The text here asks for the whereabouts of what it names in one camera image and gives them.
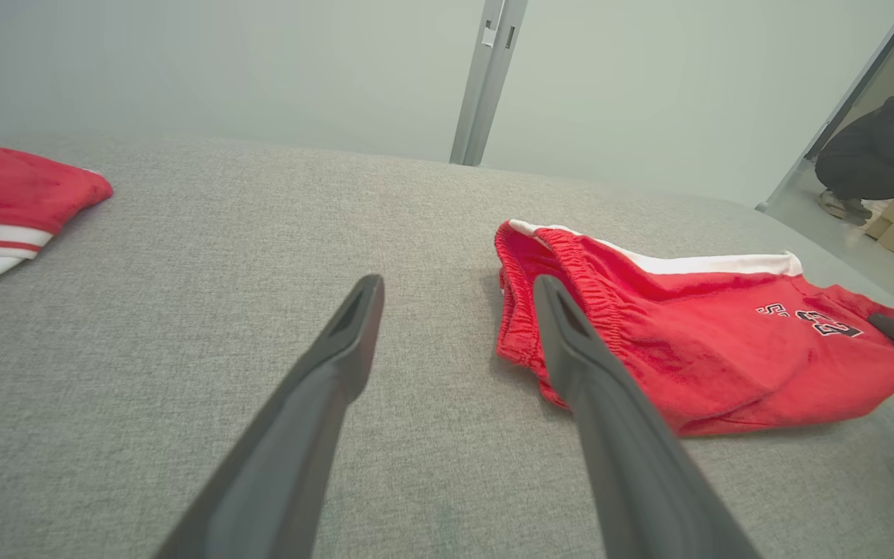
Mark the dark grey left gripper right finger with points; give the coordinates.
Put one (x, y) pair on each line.
(633, 466)

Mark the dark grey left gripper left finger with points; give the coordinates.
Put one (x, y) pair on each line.
(292, 435)

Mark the red shorts white stripes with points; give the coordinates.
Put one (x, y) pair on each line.
(711, 349)

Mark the red Bulls jersey white sleeves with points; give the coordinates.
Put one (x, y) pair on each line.
(5, 190)

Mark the crouching person in black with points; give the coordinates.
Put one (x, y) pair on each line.
(881, 147)

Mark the grey partition post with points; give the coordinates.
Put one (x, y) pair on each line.
(486, 85)

